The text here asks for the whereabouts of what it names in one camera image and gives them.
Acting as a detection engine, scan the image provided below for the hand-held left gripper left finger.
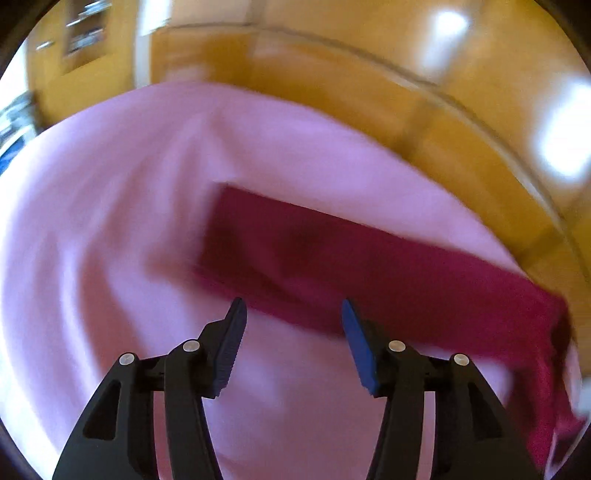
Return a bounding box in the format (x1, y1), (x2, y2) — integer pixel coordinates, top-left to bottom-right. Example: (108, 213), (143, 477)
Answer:
(52, 297), (248, 480)

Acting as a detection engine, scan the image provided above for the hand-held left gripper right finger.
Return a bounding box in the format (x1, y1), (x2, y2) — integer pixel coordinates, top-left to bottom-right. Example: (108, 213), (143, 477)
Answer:
(341, 298), (542, 480)

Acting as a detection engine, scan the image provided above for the magenta garment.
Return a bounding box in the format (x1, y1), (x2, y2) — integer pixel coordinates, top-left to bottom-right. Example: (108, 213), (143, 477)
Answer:
(193, 184), (587, 472)

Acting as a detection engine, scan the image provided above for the pink bedsheet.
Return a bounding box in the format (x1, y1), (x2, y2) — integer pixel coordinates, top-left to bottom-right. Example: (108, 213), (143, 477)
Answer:
(0, 82), (585, 480)

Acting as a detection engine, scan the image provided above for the wooden headboard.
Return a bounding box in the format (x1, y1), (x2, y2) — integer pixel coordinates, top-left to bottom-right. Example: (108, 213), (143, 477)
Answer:
(148, 18), (591, 315)

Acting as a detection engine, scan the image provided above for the pile of cluttered things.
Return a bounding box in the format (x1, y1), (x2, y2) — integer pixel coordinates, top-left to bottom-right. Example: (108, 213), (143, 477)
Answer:
(0, 90), (38, 174)

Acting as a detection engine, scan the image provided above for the wooden glass-door cabinet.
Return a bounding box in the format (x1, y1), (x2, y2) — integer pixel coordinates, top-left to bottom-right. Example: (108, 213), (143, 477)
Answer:
(25, 0), (155, 127)

